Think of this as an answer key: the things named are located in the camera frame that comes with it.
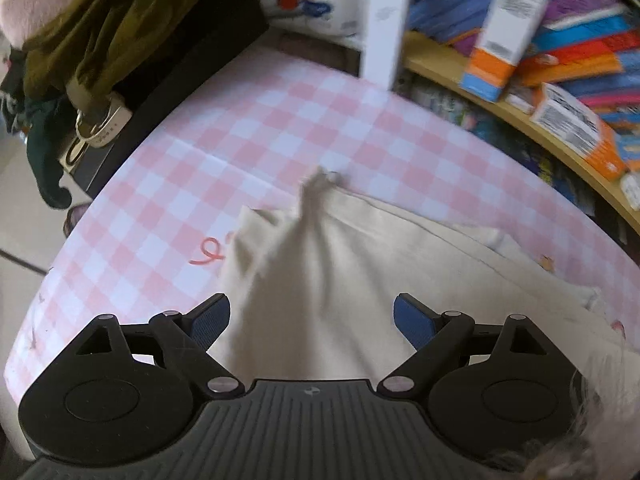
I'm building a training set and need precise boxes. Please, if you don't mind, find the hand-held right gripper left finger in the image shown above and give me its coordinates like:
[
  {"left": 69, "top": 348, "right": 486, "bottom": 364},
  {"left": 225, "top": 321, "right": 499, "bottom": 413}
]
[{"left": 74, "top": 293, "right": 246, "bottom": 402}]

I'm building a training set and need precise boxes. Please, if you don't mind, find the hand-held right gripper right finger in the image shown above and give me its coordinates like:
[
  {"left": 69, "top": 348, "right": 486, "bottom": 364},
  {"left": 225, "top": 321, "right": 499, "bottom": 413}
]
[{"left": 375, "top": 293, "right": 555, "bottom": 401}]

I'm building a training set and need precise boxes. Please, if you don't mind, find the beige t-shirt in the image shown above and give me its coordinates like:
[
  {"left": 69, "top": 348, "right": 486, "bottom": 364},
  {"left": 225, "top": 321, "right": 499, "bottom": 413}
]
[{"left": 220, "top": 165, "right": 640, "bottom": 382}]

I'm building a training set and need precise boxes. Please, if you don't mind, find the fluffy grey sleeve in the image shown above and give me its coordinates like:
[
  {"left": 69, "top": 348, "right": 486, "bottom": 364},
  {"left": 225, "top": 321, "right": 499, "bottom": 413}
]
[{"left": 480, "top": 340, "right": 640, "bottom": 480}]

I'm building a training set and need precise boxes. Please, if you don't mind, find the dark green cloth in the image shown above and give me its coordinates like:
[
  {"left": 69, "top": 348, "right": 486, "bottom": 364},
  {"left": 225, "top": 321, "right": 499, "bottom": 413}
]
[{"left": 0, "top": 50, "right": 76, "bottom": 209}]

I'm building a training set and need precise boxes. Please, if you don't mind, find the flat white orange box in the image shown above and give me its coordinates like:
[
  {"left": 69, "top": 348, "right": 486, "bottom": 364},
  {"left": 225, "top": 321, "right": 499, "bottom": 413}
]
[{"left": 531, "top": 82, "right": 630, "bottom": 181}]

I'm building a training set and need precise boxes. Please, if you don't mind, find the black digital piano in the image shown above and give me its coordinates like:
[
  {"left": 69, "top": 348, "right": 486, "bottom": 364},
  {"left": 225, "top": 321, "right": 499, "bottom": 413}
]
[{"left": 65, "top": 0, "right": 271, "bottom": 201}]

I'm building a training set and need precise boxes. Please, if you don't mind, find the tall white orange box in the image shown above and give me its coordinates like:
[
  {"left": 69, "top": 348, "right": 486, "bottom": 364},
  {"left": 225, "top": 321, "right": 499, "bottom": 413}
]
[{"left": 460, "top": 0, "right": 549, "bottom": 104}]

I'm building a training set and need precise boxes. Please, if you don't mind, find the white wooden bookshelf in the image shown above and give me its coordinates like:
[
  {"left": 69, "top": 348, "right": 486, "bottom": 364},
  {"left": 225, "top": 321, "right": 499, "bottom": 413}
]
[{"left": 360, "top": 0, "right": 640, "bottom": 227}]

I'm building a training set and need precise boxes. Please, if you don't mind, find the olive green cloth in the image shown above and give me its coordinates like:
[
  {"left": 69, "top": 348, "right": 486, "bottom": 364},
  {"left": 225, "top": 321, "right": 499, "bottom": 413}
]
[{"left": 22, "top": 0, "right": 246, "bottom": 112}]

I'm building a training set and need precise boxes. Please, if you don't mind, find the row of colourful books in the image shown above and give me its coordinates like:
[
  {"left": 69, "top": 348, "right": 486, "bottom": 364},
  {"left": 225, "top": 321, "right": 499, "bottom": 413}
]
[{"left": 405, "top": 0, "right": 640, "bottom": 161}]

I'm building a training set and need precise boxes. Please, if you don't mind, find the pink plush cushion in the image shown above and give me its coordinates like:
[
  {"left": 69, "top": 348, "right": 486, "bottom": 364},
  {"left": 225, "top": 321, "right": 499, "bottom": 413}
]
[{"left": 0, "top": 0, "right": 129, "bottom": 46}]

